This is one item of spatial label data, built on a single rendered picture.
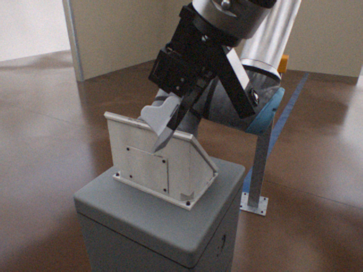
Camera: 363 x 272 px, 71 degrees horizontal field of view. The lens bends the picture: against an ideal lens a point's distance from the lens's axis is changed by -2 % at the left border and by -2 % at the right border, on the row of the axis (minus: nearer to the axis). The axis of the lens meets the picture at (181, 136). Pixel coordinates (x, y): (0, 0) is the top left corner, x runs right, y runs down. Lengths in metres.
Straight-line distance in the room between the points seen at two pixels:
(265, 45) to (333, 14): 5.71
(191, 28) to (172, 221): 0.47
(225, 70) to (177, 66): 0.07
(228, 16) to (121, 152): 0.54
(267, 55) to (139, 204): 0.53
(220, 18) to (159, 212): 0.52
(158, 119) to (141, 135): 0.29
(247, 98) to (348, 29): 6.12
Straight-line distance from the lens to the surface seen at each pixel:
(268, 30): 0.77
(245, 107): 0.38
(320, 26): 6.47
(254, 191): 1.94
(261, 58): 0.75
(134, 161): 0.74
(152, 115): 0.39
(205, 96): 0.71
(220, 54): 0.36
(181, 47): 0.38
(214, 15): 0.33
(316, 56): 6.53
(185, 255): 0.64
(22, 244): 2.00
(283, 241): 1.87
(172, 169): 0.66
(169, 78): 0.39
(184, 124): 0.68
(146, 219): 0.69
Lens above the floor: 1.34
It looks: 27 degrees down
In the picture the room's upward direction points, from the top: straight up
